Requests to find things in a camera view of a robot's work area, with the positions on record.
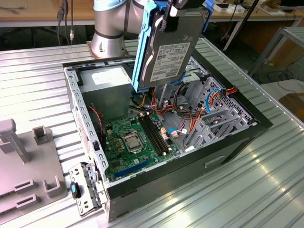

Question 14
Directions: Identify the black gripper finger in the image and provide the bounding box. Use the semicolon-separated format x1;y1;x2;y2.
162;0;190;33

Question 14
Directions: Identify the hard disk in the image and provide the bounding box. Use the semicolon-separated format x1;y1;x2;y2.
131;0;216;93

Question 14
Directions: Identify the orange yellow power wire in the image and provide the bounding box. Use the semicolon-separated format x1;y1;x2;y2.
190;86;236;136

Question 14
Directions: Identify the metal disk bay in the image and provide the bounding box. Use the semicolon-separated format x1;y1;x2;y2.
183;76;260;154

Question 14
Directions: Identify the white small box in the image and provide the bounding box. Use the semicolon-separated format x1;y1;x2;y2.
213;2;229;12
226;5;245;14

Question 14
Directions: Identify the black white slanted pole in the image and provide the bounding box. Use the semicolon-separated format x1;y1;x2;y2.
222;0;261;52

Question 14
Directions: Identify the metal drive cage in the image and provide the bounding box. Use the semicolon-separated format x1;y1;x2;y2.
153;57;207;105

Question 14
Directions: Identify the grey power supply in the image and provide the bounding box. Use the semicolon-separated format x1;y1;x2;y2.
78;65;133;124

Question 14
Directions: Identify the black RAM slot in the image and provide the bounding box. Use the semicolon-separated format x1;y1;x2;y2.
139;115;167;157
145;113;172;154

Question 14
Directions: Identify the cardboard box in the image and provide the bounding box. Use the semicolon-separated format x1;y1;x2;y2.
269;40;304;68

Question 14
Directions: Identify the CPU socket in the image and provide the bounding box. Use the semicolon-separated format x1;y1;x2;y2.
121;130;143;154

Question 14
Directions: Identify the wooden desk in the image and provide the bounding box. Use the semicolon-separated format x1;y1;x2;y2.
0;0;304;28

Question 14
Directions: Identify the brown wooden box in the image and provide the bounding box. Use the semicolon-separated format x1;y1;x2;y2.
279;94;304;117

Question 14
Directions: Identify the green motherboard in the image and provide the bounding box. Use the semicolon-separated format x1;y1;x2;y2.
103;111;183;183

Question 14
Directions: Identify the blue expansion slot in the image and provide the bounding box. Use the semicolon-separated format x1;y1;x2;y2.
114;158;152;179

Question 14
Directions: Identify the black open PC case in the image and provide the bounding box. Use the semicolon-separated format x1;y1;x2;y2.
62;48;274;223

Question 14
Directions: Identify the black blue latch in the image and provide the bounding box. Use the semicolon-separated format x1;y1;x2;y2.
70;181;81;199

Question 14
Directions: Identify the grey parts rack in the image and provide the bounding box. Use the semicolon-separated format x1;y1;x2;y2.
0;118;68;216

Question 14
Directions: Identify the black cable bundle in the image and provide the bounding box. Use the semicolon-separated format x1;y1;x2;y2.
172;83;190;112

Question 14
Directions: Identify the blue SATA wire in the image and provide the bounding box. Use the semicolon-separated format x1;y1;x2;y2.
167;127;190;137
204;88;221;115

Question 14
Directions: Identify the orange yellow wire harness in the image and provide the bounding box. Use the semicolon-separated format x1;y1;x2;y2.
132;91;178;117

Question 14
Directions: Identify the red black twisted wire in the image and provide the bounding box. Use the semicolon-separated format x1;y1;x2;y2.
87;105;105;146

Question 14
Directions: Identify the metal slot cover bracket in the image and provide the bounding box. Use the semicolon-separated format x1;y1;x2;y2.
68;161;107;218

